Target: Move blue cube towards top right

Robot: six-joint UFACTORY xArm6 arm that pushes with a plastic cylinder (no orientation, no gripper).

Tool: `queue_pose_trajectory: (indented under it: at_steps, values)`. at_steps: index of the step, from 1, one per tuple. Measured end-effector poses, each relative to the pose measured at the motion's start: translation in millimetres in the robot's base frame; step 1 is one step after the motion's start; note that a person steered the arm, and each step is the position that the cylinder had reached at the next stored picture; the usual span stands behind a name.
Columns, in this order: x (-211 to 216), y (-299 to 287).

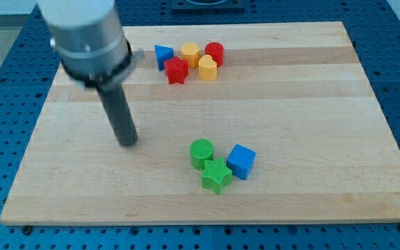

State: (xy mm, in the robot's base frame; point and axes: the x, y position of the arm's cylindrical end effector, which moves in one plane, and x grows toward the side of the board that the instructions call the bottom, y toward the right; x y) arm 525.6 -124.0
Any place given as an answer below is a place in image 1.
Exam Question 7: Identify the red cylinder block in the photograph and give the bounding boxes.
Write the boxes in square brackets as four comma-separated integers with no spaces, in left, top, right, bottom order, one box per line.
[205,42,224,67]

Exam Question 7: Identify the yellow hexagon block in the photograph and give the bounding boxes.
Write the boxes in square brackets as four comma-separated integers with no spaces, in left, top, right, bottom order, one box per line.
[180,43,201,68]

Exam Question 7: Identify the yellow heart block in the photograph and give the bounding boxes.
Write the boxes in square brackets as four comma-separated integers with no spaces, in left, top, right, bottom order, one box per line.
[198,54,217,81]

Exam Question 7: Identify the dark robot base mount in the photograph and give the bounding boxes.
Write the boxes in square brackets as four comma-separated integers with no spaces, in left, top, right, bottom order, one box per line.
[169,0,245,11]

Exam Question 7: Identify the green star block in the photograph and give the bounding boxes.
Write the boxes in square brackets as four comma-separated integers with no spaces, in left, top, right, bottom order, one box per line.
[201,158,233,195]

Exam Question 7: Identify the blue cube block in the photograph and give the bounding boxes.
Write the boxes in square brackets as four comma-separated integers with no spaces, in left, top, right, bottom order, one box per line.
[226,144,256,180]

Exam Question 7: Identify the wooden board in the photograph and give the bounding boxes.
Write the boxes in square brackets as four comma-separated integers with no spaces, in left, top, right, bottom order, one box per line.
[0,22,400,226]

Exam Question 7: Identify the green cylinder block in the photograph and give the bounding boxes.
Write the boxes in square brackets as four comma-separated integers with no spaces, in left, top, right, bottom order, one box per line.
[189,138,215,170]

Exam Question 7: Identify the red star block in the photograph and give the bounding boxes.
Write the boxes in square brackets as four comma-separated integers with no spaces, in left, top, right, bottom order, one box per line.
[164,56,189,84]

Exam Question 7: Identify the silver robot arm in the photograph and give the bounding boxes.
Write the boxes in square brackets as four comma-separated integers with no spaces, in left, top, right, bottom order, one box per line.
[37,0,144,146]

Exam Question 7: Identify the blue triangle block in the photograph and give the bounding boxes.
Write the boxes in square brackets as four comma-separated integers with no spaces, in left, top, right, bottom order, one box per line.
[154,44,174,71]

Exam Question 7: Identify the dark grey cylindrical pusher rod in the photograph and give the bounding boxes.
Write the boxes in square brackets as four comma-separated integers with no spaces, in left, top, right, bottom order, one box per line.
[97,83,138,147]

